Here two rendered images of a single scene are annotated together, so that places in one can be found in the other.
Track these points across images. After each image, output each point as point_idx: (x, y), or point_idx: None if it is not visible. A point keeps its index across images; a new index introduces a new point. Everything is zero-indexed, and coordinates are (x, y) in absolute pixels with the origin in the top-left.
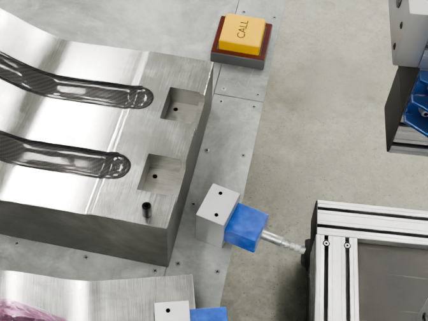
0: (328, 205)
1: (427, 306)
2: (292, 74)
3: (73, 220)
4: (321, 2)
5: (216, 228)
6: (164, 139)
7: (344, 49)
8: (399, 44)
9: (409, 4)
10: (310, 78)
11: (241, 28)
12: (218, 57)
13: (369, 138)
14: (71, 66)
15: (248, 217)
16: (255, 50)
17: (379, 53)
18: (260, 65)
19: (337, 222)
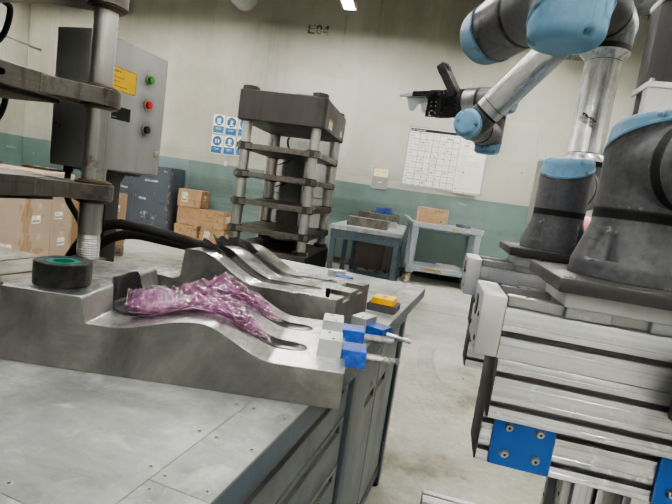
0: (431, 493)
1: (475, 294)
2: (410, 456)
3: (287, 299)
4: (431, 427)
5: (361, 323)
6: (340, 288)
7: (446, 451)
8: (465, 278)
9: (468, 257)
10: (422, 460)
11: (384, 296)
12: (370, 306)
13: (462, 499)
14: (298, 274)
15: (380, 325)
16: (390, 303)
17: (469, 457)
18: (392, 311)
19: (436, 503)
